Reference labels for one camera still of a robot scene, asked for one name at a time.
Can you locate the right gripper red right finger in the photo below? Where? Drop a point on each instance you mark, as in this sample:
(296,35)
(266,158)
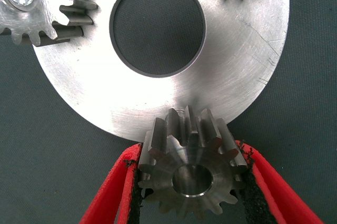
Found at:
(279,197)

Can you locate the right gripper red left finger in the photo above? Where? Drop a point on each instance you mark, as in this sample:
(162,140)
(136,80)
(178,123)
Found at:
(108,195)

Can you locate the dark grey table cloth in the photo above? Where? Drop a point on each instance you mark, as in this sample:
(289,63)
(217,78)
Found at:
(26,129)

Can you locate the small bright steel gear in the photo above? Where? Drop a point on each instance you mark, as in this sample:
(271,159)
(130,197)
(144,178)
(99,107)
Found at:
(44,3)

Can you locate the round metal plate with hole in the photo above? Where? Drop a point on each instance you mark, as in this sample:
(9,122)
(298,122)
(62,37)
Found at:
(231,50)

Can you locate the small dark steel gear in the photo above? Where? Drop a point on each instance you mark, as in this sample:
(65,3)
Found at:
(163,174)

